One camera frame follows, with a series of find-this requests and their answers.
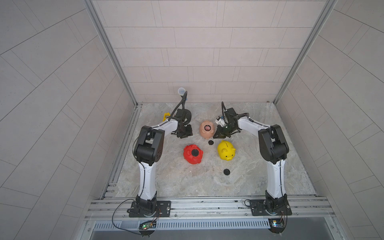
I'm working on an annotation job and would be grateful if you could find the pink piggy bank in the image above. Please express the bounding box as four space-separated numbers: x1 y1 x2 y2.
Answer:
200 121 215 139

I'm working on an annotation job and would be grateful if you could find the red piggy bank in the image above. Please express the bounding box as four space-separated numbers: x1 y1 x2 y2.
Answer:
183 145 204 165

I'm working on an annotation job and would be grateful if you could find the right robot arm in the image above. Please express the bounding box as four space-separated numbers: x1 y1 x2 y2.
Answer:
214 104 292 216

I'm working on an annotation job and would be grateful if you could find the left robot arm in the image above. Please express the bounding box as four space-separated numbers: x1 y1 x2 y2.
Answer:
128 109 193 218

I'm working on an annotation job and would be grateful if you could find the yellow piggy bank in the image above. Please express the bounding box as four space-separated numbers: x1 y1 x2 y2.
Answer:
217 141 236 161

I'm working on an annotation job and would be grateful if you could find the yellow triangular block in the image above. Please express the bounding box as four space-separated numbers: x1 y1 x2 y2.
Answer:
163 113 171 121

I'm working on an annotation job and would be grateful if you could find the black microphone stand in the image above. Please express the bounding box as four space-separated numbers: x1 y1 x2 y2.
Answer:
178 87 188 105

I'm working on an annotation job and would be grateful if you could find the left circuit board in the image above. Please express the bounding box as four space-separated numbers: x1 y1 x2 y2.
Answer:
138 221 157 232

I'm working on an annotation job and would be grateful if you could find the circuit board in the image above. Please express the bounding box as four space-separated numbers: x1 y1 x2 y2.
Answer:
268 219 286 234
138 221 157 232

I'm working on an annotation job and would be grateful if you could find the right circuit board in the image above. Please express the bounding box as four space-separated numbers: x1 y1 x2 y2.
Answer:
268 219 286 234

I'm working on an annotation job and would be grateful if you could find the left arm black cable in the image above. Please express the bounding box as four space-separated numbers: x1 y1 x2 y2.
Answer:
167 90 189 122

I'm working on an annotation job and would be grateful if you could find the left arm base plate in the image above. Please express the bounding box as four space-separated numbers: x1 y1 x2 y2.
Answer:
127 200 172 218

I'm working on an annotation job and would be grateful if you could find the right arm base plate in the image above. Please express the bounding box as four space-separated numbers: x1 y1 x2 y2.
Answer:
247 198 292 216

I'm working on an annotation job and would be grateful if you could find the aluminium mounting rail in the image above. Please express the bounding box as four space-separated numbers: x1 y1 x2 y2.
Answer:
85 195 336 221

